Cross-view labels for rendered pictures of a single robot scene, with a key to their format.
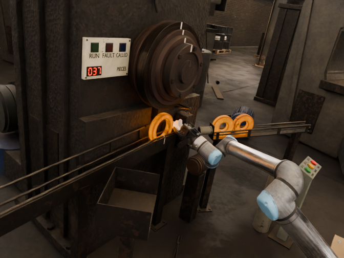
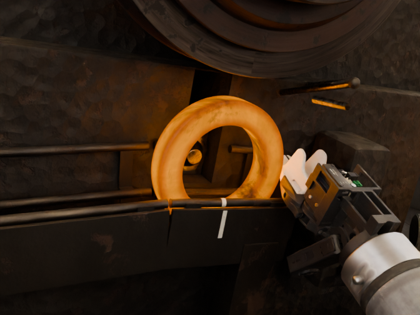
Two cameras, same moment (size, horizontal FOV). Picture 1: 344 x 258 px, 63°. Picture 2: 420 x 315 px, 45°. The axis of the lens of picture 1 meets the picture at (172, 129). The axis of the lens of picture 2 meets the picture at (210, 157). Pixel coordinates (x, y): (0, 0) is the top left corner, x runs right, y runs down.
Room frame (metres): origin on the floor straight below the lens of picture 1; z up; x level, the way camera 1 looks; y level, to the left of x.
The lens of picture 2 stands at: (0.93, -0.21, 0.95)
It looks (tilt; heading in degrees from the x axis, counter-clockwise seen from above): 16 degrees down; 26
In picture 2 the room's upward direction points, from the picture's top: 11 degrees clockwise
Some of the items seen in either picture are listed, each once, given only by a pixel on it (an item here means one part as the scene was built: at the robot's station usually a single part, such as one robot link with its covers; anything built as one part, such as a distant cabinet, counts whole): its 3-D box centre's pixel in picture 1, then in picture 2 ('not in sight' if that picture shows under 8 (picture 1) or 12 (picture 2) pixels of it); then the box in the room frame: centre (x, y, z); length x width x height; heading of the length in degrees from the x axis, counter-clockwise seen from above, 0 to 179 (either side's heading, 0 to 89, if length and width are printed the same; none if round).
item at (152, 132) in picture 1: (161, 128); (219, 165); (1.53, 0.06, 0.75); 0.18 x 0.03 x 0.18; 145
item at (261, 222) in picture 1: (270, 199); not in sight; (1.72, -0.78, 0.26); 0.12 x 0.12 x 0.52
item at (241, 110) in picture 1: (242, 120); not in sight; (3.60, -0.91, 0.17); 0.57 x 0.31 x 0.34; 164
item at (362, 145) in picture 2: (181, 129); (334, 207); (1.73, -0.06, 0.68); 0.11 x 0.08 x 0.24; 54
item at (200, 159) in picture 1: (196, 186); not in sight; (1.72, -0.24, 0.27); 0.22 x 0.13 x 0.53; 144
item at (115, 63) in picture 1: (107, 58); not in sight; (1.32, 0.35, 1.15); 0.26 x 0.02 x 0.18; 144
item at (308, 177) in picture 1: (296, 202); not in sight; (1.66, -0.93, 0.31); 0.24 x 0.16 x 0.62; 144
